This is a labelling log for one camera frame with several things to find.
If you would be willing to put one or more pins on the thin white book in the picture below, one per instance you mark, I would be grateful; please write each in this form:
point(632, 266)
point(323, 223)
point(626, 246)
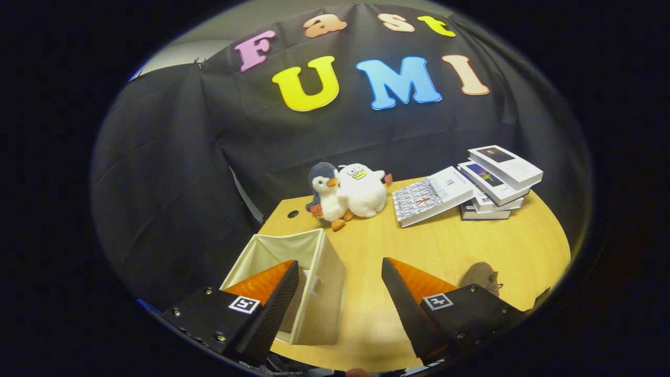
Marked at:
point(489, 207)

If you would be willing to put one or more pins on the white book dark photo cover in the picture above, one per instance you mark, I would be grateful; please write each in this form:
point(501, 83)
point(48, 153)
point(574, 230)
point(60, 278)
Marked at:
point(510, 166)

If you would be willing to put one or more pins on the white duck plush toy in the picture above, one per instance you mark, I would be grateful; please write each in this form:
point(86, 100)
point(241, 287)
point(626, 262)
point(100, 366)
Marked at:
point(364, 191)

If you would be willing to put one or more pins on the beige fabric storage box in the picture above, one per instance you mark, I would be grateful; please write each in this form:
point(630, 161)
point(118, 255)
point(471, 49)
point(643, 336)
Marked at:
point(327, 303)

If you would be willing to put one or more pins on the dark grey book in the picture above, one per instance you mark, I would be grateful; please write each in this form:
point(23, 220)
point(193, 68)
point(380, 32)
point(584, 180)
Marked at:
point(484, 215)

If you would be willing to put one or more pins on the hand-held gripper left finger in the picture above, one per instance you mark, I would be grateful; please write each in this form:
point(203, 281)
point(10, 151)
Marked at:
point(272, 314)

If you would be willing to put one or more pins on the grey penguin plush toy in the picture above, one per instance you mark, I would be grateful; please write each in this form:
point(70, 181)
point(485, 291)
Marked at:
point(327, 196)

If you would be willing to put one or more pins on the patterned cover white book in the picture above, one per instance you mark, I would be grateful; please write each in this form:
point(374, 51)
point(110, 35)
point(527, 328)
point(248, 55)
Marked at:
point(429, 196)

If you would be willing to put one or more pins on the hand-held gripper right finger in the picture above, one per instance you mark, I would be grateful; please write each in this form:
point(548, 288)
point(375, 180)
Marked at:
point(405, 309)

